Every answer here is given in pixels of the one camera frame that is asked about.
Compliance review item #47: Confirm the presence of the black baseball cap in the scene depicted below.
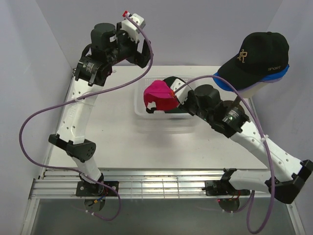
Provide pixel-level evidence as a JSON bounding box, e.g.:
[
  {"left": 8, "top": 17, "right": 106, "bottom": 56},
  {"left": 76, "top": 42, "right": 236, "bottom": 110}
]
[{"left": 215, "top": 32, "right": 290, "bottom": 91}]

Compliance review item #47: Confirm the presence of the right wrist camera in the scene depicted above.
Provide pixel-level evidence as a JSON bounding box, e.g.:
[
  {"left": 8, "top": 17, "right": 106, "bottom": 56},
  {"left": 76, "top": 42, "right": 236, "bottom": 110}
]
[{"left": 170, "top": 78, "right": 192, "bottom": 104}]

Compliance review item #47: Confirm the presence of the magenta baseball cap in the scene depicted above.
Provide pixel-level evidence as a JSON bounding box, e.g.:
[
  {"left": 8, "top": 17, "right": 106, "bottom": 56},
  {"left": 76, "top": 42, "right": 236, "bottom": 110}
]
[{"left": 143, "top": 80, "right": 179, "bottom": 114}]

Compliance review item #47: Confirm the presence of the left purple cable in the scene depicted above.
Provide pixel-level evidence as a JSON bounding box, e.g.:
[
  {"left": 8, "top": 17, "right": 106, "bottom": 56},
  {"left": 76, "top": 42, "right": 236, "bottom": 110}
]
[{"left": 19, "top": 14, "right": 155, "bottom": 221}]

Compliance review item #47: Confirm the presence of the brown round stand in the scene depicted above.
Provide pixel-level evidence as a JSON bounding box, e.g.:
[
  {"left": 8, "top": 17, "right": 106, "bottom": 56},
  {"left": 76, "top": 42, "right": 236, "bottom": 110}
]
[{"left": 223, "top": 96, "right": 245, "bottom": 113}]

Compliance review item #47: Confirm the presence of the aluminium rail frame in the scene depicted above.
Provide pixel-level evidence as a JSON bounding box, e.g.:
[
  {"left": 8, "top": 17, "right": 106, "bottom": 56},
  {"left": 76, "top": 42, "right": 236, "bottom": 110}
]
[{"left": 31, "top": 66, "right": 305, "bottom": 235}]

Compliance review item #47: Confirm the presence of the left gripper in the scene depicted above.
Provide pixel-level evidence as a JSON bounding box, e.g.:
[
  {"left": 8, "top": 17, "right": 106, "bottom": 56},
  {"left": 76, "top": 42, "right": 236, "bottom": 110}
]
[{"left": 106, "top": 22, "right": 154, "bottom": 68}]

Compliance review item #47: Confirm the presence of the beige mannequin head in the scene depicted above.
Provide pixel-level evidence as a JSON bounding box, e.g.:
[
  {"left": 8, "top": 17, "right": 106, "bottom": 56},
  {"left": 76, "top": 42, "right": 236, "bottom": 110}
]
[{"left": 238, "top": 82, "right": 267, "bottom": 99}]

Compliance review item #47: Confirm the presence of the dark green baseball cap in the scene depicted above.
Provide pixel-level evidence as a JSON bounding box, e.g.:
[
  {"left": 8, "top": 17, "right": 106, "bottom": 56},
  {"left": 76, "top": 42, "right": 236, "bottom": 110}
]
[{"left": 163, "top": 76, "right": 192, "bottom": 114}]

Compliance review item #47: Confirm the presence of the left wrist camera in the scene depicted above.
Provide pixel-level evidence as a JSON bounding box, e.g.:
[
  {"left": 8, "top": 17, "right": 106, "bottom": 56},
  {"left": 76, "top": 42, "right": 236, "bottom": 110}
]
[{"left": 121, "top": 11, "right": 146, "bottom": 43}]

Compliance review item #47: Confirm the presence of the clear plastic bin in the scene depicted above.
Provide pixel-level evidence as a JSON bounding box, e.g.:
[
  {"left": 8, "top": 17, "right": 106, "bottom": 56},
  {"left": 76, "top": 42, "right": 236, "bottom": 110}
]
[{"left": 134, "top": 75, "right": 192, "bottom": 119}]

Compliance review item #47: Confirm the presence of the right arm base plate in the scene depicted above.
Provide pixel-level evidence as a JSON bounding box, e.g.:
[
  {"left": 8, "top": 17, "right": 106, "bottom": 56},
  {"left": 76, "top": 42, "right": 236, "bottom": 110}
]
[{"left": 202, "top": 180, "right": 250, "bottom": 197}]

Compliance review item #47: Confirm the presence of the purple baseball cap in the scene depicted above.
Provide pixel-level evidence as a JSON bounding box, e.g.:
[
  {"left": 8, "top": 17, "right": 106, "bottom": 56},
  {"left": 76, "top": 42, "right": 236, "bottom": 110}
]
[{"left": 260, "top": 73, "right": 284, "bottom": 84}]

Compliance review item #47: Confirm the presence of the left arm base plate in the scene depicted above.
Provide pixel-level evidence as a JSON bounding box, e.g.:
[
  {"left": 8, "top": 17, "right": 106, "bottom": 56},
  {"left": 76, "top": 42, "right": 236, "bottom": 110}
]
[{"left": 75, "top": 181, "right": 116, "bottom": 197}]

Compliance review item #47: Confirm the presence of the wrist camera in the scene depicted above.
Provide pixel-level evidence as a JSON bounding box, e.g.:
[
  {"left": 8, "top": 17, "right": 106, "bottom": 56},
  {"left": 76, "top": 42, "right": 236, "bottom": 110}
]
[
  {"left": 170, "top": 78, "right": 192, "bottom": 104},
  {"left": 121, "top": 11, "right": 146, "bottom": 43}
]

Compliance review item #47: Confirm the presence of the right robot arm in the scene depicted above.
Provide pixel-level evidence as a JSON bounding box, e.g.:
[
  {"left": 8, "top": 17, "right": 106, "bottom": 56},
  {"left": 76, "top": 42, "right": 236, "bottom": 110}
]
[{"left": 172, "top": 81, "right": 313, "bottom": 204}]

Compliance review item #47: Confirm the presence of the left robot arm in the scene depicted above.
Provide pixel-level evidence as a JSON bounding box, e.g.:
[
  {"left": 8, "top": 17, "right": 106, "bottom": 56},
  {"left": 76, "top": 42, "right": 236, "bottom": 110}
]
[{"left": 48, "top": 20, "right": 151, "bottom": 196}]

